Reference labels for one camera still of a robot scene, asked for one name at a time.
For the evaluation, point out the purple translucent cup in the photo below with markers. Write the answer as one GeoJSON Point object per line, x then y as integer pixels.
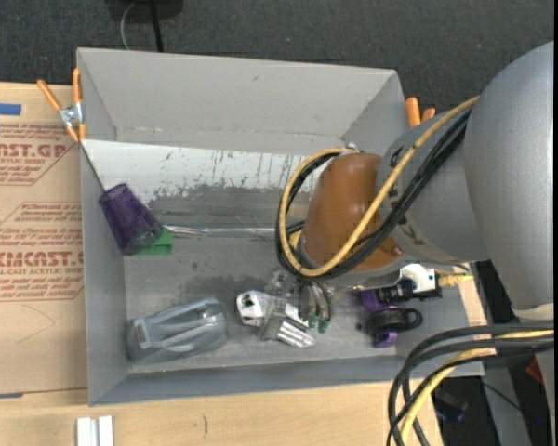
{"type": "Point", "coordinates": [128, 219]}

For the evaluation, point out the purple and black tool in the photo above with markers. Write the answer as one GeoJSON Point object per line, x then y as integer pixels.
{"type": "Point", "coordinates": [390, 321]}

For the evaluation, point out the green block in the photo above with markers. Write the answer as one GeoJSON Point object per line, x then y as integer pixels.
{"type": "Point", "coordinates": [160, 247]}

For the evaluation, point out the brown cardboard board red print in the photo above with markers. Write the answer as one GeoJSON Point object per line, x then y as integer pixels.
{"type": "Point", "coordinates": [32, 249]}

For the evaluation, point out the grey metal bin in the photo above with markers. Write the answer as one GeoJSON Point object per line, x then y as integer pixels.
{"type": "Point", "coordinates": [242, 109]}

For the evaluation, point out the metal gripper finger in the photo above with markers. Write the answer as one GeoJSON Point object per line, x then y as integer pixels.
{"type": "Point", "coordinates": [288, 332]}
{"type": "Point", "coordinates": [253, 307]}

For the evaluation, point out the black cylinder on white bracket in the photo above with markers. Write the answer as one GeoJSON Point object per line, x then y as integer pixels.
{"type": "Point", "coordinates": [416, 279]}

